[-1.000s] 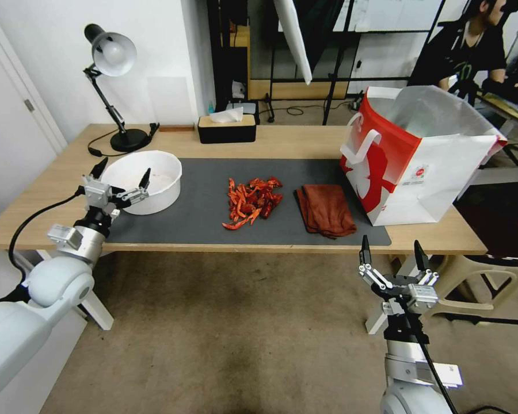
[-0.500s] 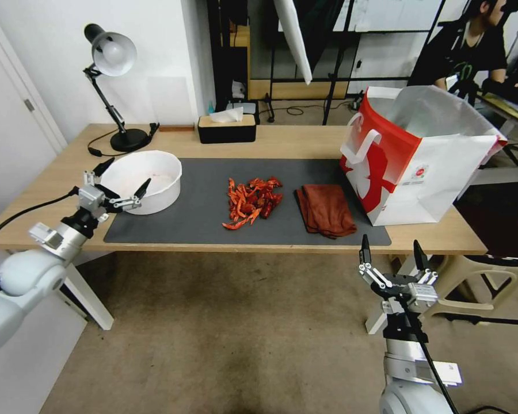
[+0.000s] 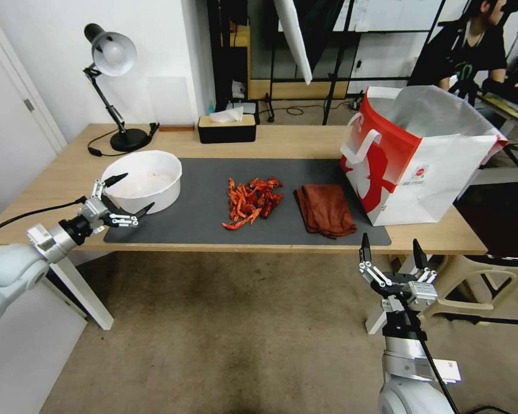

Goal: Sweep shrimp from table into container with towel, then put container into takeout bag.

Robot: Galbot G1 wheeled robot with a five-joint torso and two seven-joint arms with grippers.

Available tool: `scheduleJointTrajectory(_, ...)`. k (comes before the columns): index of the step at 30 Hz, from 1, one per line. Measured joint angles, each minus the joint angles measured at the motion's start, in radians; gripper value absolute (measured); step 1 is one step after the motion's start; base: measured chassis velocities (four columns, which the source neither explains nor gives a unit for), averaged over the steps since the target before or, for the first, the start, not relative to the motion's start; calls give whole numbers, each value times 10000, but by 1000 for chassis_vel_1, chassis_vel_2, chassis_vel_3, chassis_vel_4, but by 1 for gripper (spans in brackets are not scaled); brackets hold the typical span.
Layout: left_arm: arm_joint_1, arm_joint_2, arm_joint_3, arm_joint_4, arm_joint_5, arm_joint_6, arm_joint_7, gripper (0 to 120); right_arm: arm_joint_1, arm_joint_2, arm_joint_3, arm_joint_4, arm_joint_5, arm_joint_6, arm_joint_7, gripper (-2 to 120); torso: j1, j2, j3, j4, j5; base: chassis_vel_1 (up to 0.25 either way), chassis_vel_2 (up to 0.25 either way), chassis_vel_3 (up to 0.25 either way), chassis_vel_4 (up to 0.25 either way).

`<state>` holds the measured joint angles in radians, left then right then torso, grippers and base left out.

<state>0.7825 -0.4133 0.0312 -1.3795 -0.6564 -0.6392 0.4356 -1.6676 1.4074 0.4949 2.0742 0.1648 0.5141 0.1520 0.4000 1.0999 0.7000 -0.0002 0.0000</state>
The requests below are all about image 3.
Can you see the dark grey table mat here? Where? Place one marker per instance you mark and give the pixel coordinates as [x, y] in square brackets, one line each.
[198, 207]

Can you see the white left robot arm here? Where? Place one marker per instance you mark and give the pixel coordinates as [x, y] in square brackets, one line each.
[8, 267]

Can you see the white round container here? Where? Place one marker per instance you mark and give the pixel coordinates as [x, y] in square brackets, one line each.
[155, 194]

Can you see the white board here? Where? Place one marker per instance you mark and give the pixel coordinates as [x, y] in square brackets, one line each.
[393, 13]

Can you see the person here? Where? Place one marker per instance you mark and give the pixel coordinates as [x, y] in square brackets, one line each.
[457, 47]

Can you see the red shrimp pile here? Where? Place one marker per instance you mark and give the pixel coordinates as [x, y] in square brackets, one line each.
[246, 200]

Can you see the red-brown folded towel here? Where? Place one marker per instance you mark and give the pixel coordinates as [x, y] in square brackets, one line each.
[326, 209]

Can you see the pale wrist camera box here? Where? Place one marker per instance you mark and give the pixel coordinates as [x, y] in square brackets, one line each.
[90, 211]
[423, 291]

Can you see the white reflector panel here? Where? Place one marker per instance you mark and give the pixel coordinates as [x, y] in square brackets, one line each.
[295, 34]

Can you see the white tissue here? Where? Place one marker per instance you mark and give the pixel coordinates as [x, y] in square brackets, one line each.
[224, 115]

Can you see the dark brown round seat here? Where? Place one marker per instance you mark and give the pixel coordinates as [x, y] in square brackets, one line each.
[500, 224]

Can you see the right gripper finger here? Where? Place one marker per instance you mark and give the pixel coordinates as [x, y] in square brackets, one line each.
[420, 261]
[366, 258]

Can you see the black tissue box wooden lid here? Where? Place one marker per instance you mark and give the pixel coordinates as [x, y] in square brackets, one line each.
[226, 133]

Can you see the white door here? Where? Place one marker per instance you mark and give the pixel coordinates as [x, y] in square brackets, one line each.
[4, 129]

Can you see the black desk lamp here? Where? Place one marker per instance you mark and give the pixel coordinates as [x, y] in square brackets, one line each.
[112, 51]

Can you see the black shelf rack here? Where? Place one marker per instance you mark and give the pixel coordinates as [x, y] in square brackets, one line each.
[231, 64]

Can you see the red white takeout bag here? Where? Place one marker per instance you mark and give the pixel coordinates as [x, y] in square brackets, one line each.
[431, 189]

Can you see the wooden side desk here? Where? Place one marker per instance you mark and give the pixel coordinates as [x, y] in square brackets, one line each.
[513, 118]

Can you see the black floor bar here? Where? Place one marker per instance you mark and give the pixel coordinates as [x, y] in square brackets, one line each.
[492, 319]

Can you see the white plastic chair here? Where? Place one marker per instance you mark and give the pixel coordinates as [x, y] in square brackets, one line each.
[453, 304]

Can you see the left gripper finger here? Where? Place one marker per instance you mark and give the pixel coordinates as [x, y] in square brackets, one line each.
[112, 180]
[127, 220]

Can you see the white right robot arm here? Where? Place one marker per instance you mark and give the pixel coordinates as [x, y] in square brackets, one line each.
[403, 362]

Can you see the black metal stand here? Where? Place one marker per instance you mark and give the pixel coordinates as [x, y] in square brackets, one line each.
[271, 64]

